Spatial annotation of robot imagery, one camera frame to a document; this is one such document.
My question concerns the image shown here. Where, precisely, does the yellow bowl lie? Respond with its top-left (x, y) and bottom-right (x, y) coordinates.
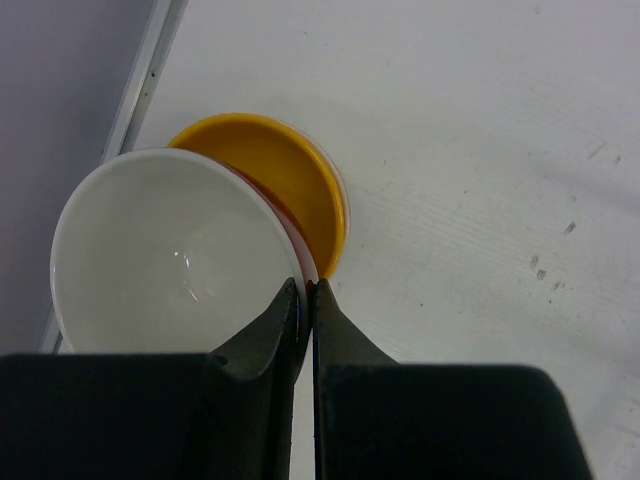
top-left (169, 112), bottom-right (344, 278)

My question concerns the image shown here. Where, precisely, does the dark red bowl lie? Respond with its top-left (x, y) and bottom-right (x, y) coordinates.
top-left (50, 148), bottom-right (318, 354)

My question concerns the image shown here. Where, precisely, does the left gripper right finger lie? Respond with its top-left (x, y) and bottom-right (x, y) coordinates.
top-left (311, 280), bottom-right (592, 479)

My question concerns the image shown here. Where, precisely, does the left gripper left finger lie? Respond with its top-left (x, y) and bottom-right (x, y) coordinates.
top-left (1, 280), bottom-right (299, 479)

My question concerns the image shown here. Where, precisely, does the white floral bowl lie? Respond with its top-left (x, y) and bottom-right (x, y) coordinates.
top-left (310, 137), bottom-right (351, 278)

